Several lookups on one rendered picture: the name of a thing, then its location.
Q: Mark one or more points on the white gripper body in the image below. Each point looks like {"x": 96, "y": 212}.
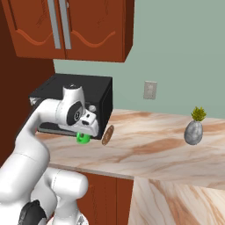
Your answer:
{"x": 89, "y": 129}

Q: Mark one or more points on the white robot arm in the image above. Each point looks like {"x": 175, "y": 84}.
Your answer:
{"x": 27, "y": 164}

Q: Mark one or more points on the green mug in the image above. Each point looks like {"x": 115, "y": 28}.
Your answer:
{"x": 83, "y": 139}

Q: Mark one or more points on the black microwave oven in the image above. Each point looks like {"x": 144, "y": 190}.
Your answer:
{"x": 88, "y": 85}

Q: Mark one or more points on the brown round cookie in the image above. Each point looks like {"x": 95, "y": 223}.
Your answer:
{"x": 107, "y": 135}

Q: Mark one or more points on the brown base cupboard door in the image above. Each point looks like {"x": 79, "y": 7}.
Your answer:
{"x": 102, "y": 199}
{"x": 124, "y": 202}

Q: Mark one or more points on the brown tall cabinet panel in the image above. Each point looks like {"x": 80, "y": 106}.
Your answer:
{"x": 17, "y": 82}

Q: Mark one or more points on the grey vase with green plant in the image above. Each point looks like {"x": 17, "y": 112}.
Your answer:
{"x": 193, "y": 133}

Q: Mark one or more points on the grey wall socket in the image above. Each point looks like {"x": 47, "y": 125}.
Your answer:
{"x": 150, "y": 90}

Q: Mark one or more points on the brown wall cupboard door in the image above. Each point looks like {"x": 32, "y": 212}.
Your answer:
{"x": 29, "y": 26}
{"x": 96, "y": 29}

